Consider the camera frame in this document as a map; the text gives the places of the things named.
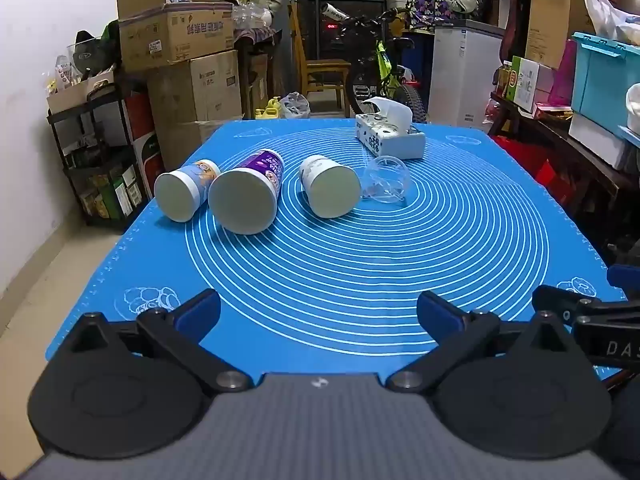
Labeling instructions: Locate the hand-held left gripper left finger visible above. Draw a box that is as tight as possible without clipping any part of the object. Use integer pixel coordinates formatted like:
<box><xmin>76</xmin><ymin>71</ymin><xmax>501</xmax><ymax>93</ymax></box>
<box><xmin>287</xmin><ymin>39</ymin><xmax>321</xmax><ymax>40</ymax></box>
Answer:
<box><xmin>62</xmin><ymin>288</ymin><xmax>254</xmax><ymax>395</ymax></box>

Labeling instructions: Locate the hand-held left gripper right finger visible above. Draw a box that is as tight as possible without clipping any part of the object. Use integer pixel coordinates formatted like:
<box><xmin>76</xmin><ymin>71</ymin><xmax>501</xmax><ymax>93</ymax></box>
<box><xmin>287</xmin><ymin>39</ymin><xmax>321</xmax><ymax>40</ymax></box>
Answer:
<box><xmin>386</xmin><ymin>290</ymin><xmax>576</xmax><ymax>395</ymax></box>

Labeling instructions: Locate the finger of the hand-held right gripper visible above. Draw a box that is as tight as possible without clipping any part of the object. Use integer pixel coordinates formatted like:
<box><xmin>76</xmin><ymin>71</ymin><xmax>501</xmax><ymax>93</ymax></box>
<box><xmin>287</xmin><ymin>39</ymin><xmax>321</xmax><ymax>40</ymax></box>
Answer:
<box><xmin>606</xmin><ymin>264</ymin><xmax>640</xmax><ymax>292</ymax></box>
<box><xmin>531</xmin><ymin>284</ymin><xmax>603</xmax><ymax>327</ymax></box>

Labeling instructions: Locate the small blue paper cup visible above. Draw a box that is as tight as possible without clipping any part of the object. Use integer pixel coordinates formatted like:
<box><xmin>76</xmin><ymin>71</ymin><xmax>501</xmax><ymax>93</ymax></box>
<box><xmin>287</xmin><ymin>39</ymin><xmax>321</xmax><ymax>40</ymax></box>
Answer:
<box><xmin>154</xmin><ymin>159</ymin><xmax>221</xmax><ymax>223</ymax></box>

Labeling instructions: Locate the purple paper cup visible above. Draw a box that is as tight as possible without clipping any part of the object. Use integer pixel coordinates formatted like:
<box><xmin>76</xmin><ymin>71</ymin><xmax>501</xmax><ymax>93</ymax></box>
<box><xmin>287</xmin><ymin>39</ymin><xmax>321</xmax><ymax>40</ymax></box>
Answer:
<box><xmin>208</xmin><ymin>149</ymin><xmax>285</xmax><ymax>235</ymax></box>

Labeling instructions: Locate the clear plastic cup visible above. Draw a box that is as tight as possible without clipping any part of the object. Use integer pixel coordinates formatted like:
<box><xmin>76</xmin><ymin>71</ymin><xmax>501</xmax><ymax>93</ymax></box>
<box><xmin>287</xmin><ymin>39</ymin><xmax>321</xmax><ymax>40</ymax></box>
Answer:
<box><xmin>361</xmin><ymin>155</ymin><xmax>414</xmax><ymax>205</ymax></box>

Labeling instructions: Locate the white paper cup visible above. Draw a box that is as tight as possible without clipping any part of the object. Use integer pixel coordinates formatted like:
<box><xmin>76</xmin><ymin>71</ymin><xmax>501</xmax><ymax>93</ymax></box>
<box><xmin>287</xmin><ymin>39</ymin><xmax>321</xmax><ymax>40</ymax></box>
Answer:
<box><xmin>299</xmin><ymin>155</ymin><xmax>362</xmax><ymax>219</ymax></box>

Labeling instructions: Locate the blue silicone baking mat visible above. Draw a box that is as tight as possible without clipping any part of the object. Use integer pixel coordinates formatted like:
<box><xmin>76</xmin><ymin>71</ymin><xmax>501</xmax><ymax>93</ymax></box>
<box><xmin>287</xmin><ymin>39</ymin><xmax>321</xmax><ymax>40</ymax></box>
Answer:
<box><xmin>44</xmin><ymin>118</ymin><xmax>629</xmax><ymax>382</ymax></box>

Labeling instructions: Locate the dark wooden side table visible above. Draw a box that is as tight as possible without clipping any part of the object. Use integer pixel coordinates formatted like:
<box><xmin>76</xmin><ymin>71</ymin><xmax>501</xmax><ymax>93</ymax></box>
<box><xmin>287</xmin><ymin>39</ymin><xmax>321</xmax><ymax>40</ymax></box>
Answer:
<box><xmin>489</xmin><ymin>92</ymin><xmax>640</xmax><ymax>263</ymax></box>

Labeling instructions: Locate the white flat box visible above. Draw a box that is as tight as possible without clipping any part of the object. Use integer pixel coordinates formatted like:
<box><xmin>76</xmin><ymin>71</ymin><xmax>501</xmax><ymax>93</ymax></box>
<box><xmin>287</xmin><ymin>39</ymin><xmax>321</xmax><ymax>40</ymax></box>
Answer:
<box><xmin>568</xmin><ymin>112</ymin><xmax>632</xmax><ymax>171</ymax></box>

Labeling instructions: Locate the low cardboard box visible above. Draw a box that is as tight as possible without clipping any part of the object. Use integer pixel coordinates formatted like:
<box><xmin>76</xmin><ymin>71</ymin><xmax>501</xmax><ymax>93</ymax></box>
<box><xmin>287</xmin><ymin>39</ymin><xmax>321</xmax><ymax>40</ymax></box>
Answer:
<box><xmin>150</xmin><ymin>118</ymin><xmax>246</xmax><ymax>172</ymax></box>

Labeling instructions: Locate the red and green carton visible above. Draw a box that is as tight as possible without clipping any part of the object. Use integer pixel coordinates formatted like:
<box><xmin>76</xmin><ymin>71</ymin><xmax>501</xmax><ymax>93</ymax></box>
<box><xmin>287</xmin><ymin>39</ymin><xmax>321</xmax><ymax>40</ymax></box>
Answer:
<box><xmin>124</xmin><ymin>90</ymin><xmax>167</xmax><ymax>197</ymax></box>

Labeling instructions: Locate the pink flat box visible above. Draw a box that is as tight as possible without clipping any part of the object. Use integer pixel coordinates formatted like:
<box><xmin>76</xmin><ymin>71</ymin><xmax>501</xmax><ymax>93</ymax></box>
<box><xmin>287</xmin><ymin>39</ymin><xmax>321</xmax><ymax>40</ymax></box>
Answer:
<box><xmin>532</xmin><ymin>102</ymin><xmax>574</xmax><ymax>120</ymax></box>

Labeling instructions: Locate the white patterned tissue box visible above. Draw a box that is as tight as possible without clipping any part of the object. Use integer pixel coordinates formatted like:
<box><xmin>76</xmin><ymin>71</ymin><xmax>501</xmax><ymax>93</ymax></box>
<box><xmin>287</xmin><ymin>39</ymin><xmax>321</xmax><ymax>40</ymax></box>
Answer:
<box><xmin>354</xmin><ymin>97</ymin><xmax>426</xmax><ymax>161</ymax></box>

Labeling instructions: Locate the black metal shelf rack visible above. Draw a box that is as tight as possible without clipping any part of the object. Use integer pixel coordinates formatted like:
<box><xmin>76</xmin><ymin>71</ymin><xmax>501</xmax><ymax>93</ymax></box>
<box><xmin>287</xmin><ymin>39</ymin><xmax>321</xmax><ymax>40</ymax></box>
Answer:
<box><xmin>47</xmin><ymin>79</ymin><xmax>153</xmax><ymax>231</ymax></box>

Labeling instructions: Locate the turquoise plastic storage bin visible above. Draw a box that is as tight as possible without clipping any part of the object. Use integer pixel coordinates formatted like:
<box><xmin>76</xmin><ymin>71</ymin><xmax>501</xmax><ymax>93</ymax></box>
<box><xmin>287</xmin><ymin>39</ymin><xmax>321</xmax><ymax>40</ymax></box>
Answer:
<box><xmin>569</xmin><ymin>32</ymin><xmax>640</xmax><ymax>132</ymax></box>

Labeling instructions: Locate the yellow plastic jug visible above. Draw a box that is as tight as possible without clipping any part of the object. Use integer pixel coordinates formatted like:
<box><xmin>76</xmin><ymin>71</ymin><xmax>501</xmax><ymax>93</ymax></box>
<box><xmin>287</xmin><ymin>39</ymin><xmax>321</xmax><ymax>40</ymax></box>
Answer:
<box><xmin>254</xmin><ymin>98</ymin><xmax>286</xmax><ymax>121</ymax></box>

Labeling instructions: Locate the green and white carton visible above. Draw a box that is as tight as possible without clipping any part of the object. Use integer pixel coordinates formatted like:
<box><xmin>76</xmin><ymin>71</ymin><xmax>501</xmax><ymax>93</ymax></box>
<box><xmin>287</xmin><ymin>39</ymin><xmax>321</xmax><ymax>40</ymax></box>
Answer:
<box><xmin>504</xmin><ymin>55</ymin><xmax>541</xmax><ymax>114</ymax></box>

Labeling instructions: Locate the large plain cardboard box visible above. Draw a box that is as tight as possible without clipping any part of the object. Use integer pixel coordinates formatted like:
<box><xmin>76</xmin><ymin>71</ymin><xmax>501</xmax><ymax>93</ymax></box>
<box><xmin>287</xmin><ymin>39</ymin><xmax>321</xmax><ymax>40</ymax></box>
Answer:
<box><xmin>146</xmin><ymin>49</ymin><xmax>245</xmax><ymax>124</ymax></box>

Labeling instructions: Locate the clear plastic bag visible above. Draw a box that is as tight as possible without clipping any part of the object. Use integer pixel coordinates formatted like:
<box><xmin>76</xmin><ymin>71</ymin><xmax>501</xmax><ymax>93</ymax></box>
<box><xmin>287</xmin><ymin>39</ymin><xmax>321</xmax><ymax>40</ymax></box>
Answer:
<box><xmin>279</xmin><ymin>91</ymin><xmax>312</xmax><ymax>120</ymax></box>

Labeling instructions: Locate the black and green bicycle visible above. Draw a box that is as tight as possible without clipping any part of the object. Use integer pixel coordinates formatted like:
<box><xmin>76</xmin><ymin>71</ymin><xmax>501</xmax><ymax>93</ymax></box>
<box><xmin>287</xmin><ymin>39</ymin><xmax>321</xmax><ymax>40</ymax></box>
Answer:
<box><xmin>320</xmin><ymin>2</ymin><xmax>429</xmax><ymax>124</ymax></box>

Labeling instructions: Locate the white chest freezer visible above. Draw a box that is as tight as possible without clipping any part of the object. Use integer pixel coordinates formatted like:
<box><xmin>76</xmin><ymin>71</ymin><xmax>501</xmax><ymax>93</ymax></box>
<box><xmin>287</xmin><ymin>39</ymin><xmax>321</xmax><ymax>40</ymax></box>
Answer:
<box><xmin>427</xmin><ymin>19</ymin><xmax>507</xmax><ymax>129</ymax></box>

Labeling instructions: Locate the small open cardboard box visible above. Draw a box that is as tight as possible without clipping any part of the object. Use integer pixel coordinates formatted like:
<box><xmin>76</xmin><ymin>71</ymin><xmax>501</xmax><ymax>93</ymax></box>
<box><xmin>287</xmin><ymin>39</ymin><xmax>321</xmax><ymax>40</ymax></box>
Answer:
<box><xmin>47</xmin><ymin>67</ymin><xmax>117</xmax><ymax>114</ymax></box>

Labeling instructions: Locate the white plastic bag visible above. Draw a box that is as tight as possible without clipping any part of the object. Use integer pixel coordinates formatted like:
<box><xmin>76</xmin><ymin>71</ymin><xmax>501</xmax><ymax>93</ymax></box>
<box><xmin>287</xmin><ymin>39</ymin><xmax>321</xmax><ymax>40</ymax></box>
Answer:
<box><xmin>582</xmin><ymin>0</ymin><xmax>640</xmax><ymax>46</ymax></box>

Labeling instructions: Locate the tall brown cardboard box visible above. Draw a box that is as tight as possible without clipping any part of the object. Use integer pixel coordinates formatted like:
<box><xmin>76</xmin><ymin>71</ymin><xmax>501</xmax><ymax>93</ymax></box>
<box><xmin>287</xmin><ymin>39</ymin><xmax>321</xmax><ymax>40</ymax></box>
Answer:
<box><xmin>524</xmin><ymin>0</ymin><xmax>597</xmax><ymax>71</ymax></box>

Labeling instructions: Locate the wooden chair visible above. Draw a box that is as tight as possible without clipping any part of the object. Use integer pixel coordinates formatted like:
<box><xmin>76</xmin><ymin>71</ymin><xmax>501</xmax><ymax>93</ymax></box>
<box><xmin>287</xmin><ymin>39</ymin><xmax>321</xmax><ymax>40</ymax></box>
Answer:
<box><xmin>289</xmin><ymin>2</ymin><xmax>353</xmax><ymax>119</ymax></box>

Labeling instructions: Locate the open printed cardboard box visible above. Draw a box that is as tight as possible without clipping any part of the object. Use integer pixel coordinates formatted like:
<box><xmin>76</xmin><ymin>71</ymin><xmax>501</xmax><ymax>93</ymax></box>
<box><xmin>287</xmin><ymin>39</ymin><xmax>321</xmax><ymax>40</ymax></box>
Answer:
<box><xmin>116</xmin><ymin>0</ymin><xmax>235</xmax><ymax>73</ymax></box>

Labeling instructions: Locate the black helmet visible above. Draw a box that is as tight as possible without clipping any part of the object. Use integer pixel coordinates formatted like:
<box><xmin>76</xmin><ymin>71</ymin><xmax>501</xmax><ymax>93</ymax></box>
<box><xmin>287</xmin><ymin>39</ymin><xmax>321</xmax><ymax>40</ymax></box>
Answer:
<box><xmin>73</xmin><ymin>30</ymin><xmax>119</xmax><ymax>74</ymax></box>

